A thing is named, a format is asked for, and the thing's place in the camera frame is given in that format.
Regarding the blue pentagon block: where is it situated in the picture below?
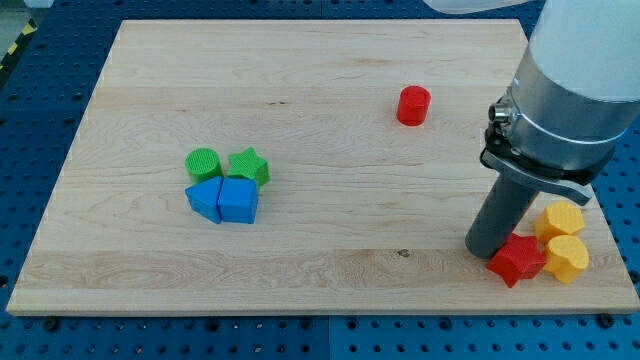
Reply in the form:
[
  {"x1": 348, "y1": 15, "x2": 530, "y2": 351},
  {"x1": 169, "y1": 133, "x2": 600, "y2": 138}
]
[{"x1": 218, "y1": 178, "x2": 258, "y2": 224}]

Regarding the yellow heart block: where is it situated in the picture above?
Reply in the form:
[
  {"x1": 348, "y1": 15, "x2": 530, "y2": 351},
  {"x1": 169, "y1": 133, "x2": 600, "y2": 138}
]
[{"x1": 544, "y1": 235, "x2": 590, "y2": 284}]

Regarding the blue triangle block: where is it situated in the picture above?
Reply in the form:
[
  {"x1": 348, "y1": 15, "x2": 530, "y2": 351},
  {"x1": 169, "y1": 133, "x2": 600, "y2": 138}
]
[{"x1": 185, "y1": 177, "x2": 223, "y2": 224}]

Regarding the red star block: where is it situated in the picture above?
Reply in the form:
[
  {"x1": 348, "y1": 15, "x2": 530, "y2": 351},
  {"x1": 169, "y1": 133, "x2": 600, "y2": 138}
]
[{"x1": 487, "y1": 233, "x2": 546, "y2": 288}]

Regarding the green star block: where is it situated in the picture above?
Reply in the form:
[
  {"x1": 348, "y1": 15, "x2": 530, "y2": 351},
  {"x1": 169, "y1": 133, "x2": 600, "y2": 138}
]
[{"x1": 227, "y1": 147, "x2": 270, "y2": 187}]

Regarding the yellow hexagon block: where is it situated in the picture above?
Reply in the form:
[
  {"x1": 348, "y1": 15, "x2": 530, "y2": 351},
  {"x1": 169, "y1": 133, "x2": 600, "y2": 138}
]
[{"x1": 534, "y1": 201, "x2": 585, "y2": 244}]

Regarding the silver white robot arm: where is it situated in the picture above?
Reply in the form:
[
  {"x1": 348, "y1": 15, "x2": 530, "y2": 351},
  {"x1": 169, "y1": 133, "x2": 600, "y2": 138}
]
[{"x1": 481, "y1": 0, "x2": 639, "y2": 205}]

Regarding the light wooden board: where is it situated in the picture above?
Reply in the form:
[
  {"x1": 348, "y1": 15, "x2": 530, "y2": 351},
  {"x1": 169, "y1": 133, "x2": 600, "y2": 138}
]
[{"x1": 7, "y1": 20, "x2": 639, "y2": 316}]

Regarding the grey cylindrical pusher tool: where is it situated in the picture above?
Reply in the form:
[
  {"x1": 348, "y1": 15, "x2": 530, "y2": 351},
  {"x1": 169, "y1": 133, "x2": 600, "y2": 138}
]
[{"x1": 465, "y1": 175, "x2": 538, "y2": 258}]

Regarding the green cylinder block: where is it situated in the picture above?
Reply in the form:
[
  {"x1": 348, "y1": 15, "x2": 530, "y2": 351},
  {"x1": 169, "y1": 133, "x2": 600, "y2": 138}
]
[{"x1": 184, "y1": 148, "x2": 223, "y2": 183}]

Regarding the red cylinder block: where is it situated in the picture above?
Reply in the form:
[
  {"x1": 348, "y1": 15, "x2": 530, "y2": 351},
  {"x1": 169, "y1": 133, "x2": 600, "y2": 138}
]
[{"x1": 396, "y1": 85, "x2": 431, "y2": 126}]

